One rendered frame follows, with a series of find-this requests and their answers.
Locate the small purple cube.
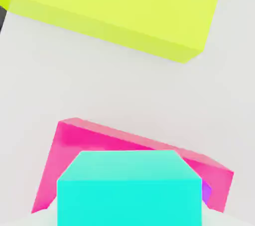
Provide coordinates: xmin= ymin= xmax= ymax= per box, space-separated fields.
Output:
xmin=201 ymin=181 xmax=212 ymax=207

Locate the large yellow box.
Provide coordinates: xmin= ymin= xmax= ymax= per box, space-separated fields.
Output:
xmin=0 ymin=0 xmax=227 ymax=64

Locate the small cyan cube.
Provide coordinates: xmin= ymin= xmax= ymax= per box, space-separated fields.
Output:
xmin=56 ymin=150 xmax=203 ymax=226

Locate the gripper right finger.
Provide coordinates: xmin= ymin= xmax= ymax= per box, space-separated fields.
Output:
xmin=201 ymin=200 xmax=238 ymax=226

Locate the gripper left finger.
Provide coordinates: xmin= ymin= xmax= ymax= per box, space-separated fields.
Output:
xmin=23 ymin=196 xmax=58 ymax=226

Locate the large pink box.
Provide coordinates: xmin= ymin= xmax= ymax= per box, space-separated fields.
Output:
xmin=31 ymin=117 xmax=235 ymax=215

